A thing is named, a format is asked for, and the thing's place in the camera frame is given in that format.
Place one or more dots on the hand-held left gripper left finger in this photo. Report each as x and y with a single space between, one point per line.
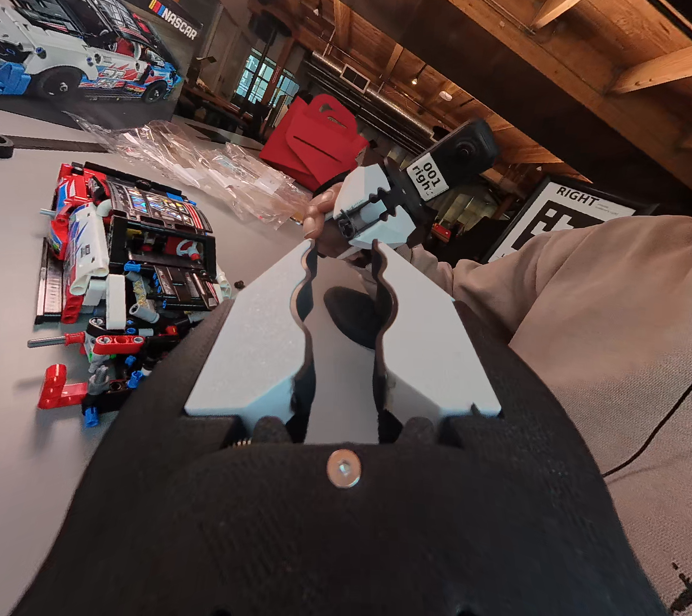
248 351

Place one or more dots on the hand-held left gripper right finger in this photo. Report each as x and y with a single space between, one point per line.
432 356

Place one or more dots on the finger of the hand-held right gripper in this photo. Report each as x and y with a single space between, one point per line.
386 229
359 183

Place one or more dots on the toy brick race car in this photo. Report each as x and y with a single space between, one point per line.
157 210

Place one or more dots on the person's right forearm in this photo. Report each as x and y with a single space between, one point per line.
540 275

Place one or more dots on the person's right hand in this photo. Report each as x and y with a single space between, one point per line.
320 208

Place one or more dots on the red felt bag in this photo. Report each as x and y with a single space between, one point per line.
319 140

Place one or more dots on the paned window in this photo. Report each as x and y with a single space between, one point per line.
259 81

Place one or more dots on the clear plastic bags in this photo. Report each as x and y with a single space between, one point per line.
216 167

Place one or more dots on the black white marker sign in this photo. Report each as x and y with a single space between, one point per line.
573 216

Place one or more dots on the toy set cardboard box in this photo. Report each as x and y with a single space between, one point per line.
108 59

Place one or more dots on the black rubber toy tyre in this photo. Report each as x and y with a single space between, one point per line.
5 147

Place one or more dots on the metal ventilation duct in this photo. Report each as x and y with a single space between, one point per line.
378 97

